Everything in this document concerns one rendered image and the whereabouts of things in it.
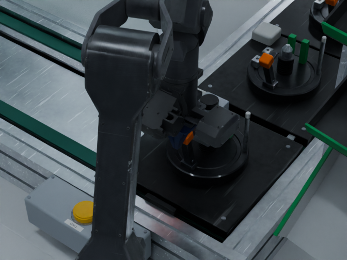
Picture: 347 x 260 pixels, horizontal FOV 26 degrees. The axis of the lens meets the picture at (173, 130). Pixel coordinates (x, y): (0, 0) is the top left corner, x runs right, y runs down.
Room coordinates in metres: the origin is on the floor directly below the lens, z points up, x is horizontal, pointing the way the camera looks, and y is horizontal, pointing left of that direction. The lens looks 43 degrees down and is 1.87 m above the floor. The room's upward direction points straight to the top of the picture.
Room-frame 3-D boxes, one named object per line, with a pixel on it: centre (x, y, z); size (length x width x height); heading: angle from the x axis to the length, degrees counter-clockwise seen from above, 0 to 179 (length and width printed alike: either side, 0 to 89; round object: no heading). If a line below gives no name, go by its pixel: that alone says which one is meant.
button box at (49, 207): (0.78, 0.14, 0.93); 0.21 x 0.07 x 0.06; 54
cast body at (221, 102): (0.91, -0.06, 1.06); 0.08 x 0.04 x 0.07; 144
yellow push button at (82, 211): (0.78, 0.14, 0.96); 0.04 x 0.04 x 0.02
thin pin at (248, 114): (0.90, -0.12, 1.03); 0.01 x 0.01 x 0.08
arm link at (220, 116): (0.84, -0.01, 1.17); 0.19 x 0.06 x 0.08; 53
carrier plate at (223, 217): (0.90, -0.06, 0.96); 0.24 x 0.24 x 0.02; 54
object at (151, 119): (0.79, 0.02, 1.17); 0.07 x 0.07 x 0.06; 54
